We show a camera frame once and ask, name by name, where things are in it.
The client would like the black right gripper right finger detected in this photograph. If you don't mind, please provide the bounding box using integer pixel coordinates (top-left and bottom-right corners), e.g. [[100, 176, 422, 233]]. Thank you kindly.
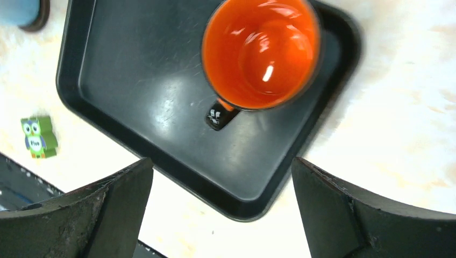
[[291, 157, 455, 257]]

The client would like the dark brown coaster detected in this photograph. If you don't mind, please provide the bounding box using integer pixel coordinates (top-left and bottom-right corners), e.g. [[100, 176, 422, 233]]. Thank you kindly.
[[19, 0, 51, 33]]

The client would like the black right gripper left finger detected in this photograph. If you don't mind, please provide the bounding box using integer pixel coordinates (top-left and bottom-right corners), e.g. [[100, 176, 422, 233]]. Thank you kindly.
[[0, 157, 154, 258]]

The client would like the black mug orange inside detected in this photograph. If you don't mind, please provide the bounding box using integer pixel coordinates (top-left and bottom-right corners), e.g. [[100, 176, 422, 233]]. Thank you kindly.
[[201, 1, 323, 131]]

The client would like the black serving tray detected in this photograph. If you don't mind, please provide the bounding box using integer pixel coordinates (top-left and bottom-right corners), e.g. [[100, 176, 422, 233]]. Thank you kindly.
[[56, 1, 363, 221]]

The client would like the green owl figure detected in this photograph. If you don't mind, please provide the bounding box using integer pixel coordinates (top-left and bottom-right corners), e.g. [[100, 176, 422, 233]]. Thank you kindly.
[[20, 116, 58, 159]]

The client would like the plain white mug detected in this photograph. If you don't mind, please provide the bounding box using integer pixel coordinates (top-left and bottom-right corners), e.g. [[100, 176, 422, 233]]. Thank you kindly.
[[1, 0, 40, 26]]

